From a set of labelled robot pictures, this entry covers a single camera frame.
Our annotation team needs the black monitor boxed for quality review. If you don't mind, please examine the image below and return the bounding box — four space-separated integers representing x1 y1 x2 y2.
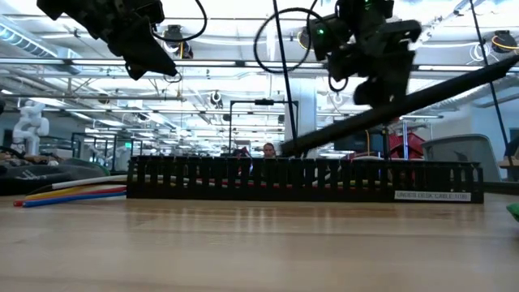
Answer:
334 128 385 154

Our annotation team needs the black background camera frame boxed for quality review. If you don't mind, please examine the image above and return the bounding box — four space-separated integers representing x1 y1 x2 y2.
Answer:
228 98 300 157

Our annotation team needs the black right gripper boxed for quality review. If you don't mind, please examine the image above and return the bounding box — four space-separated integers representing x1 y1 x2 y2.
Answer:
328 18 422 113

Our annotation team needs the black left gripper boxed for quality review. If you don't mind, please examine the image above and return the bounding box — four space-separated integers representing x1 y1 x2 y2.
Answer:
95 0 179 81

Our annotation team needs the grey mesh office chair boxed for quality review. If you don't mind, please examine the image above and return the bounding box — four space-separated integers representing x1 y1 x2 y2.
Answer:
420 133 504 183

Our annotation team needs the black duct cover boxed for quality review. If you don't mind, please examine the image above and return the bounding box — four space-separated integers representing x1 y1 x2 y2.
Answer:
279 54 519 158

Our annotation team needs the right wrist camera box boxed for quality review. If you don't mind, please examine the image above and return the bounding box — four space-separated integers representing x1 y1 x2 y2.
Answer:
352 76 386 107

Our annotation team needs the rack of red bins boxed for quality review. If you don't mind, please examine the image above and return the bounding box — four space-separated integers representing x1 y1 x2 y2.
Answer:
388 131 427 161

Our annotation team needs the white building column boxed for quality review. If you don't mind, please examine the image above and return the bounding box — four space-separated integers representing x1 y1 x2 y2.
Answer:
288 76 319 141

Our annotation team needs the small ceiling cord reel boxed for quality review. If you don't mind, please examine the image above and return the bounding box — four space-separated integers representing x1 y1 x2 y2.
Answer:
209 89 224 110

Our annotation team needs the black ceiling cord reel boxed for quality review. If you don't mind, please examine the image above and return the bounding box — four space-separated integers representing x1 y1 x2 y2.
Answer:
490 30 519 55
162 24 194 60

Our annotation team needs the black slotted cable duct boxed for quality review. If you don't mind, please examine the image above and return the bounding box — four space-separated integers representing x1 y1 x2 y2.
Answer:
126 156 485 204

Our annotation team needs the black hanging cable loop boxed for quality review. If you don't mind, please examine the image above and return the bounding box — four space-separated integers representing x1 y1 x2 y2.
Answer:
162 68 183 84

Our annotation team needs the long ceiling light bar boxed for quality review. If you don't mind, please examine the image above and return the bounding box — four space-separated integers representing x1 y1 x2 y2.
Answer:
0 58 519 72

